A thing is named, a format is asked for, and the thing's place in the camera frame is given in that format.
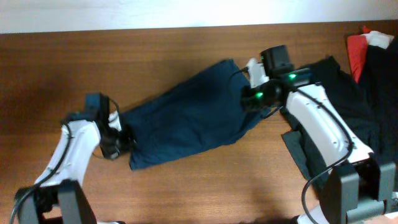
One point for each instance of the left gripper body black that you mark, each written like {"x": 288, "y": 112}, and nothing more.
{"x": 123, "y": 142}

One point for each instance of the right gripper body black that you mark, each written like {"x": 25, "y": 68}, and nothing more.
{"x": 261, "y": 96}

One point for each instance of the navy blue shorts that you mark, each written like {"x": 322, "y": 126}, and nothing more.
{"x": 197, "y": 115}

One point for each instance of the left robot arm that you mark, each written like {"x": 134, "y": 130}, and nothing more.
{"x": 57, "y": 195}

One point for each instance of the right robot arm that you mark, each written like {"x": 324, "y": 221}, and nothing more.
{"x": 354, "y": 186}

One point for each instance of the black garment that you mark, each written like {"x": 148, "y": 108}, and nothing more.
{"x": 349, "y": 101}

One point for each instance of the red cloth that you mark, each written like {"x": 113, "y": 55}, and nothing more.
{"x": 357, "y": 46}

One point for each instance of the dark navy garment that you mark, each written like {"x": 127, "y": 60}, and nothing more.
{"x": 379, "y": 82}

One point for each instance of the white cloth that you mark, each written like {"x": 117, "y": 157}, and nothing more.
{"x": 379, "y": 39}

